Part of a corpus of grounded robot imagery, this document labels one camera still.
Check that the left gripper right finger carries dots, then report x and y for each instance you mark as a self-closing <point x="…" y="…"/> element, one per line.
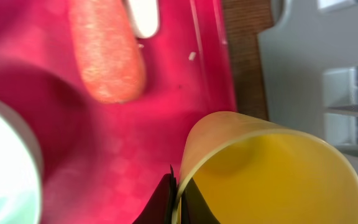
<point x="194" y="209"/>

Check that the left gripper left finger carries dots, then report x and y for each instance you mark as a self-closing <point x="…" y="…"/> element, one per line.
<point x="159" y="208"/>

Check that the yellow plastic cup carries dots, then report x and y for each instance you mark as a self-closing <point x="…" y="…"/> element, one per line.
<point x="253" y="171"/>

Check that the green bowl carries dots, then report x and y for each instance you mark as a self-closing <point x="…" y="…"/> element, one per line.
<point x="21" y="169"/>

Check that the orange carrot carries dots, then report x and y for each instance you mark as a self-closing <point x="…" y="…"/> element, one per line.
<point x="106" y="51"/>

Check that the grey dishwasher rack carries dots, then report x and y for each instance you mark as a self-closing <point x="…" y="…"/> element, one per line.
<point x="310" y="67"/>

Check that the red serving tray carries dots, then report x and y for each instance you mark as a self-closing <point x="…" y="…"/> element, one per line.
<point x="103" y="162"/>

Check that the white plastic spoon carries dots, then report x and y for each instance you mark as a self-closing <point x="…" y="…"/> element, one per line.
<point x="144" y="16"/>

